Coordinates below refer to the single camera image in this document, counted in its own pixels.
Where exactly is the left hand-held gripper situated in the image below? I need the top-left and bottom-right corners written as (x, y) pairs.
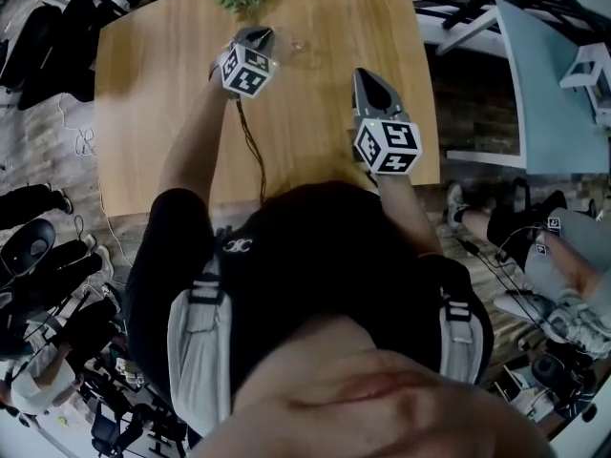
top-left (218, 26), bottom-right (279, 101)

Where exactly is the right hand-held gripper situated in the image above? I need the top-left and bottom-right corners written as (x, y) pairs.
top-left (351, 67), bottom-right (425, 177)

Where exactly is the clear glass vase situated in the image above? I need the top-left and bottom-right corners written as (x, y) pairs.
top-left (274, 25), bottom-right (314, 64)

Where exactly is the person's right forearm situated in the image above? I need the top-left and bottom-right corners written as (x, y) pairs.
top-left (376, 173), bottom-right (446, 258)

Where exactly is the person's left forearm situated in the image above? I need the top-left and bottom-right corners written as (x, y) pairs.
top-left (157, 72), bottom-right (240, 209)

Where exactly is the light blue table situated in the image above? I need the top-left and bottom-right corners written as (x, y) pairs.
top-left (446, 0), bottom-right (611, 177)

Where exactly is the person's black shirt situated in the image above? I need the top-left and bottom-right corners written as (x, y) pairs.
top-left (124, 181), bottom-right (495, 400)

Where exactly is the black mesh office chair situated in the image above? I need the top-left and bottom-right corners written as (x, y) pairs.
top-left (0, 0), bottom-right (97, 112)

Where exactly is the white desktop rack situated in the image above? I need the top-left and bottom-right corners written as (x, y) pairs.
top-left (559, 43), bottom-right (611, 128)

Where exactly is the black round stool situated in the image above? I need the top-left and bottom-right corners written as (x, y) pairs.
top-left (0, 218), bottom-right (58, 277)

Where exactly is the person's face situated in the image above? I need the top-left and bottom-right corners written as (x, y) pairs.
top-left (188, 312), bottom-right (558, 458)

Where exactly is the white shelf with papers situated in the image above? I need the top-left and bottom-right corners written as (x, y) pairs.
top-left (494, 363), bottom-right (564, 422)

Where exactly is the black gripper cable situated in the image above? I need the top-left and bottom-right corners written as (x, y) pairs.
top-left (235, 97), bottom-right (269, 204)

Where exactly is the white floor cable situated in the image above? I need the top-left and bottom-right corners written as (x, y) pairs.
top-left (56, 92), bottom-right (135, 269)

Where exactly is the black floor cable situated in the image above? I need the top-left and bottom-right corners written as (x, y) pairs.
top-left (456, 237), bottom-right (550, 333)

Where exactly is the grey backpack strap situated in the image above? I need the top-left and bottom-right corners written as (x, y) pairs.
top-left (436, 286), bottom-right (488, 385)
top-left (166, 255), bottom-right (235, 438)

